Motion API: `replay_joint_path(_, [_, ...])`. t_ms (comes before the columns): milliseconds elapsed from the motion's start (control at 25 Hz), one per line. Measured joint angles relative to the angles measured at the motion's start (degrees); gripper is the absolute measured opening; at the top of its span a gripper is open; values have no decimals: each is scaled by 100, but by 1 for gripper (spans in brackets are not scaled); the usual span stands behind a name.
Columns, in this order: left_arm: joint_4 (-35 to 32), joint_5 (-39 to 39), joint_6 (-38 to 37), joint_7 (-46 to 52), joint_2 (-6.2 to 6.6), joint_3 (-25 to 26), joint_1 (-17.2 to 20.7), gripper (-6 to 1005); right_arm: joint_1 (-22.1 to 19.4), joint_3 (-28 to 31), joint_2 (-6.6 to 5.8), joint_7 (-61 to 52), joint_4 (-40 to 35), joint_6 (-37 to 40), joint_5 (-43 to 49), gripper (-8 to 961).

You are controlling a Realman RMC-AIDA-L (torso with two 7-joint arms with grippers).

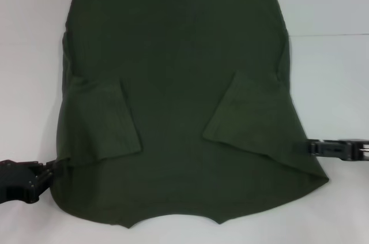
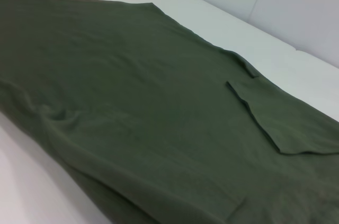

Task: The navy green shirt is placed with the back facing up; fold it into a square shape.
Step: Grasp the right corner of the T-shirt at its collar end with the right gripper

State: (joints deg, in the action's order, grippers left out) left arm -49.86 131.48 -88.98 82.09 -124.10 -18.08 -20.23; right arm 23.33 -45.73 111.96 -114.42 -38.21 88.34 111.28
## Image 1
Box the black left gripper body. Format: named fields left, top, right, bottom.
left=0, top=159, right=49, bottom=205

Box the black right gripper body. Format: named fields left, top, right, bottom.
left=315, top=138, right=369, bottom=162

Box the dark green shirt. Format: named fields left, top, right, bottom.
left=48, top=0, right=329, bottom=222

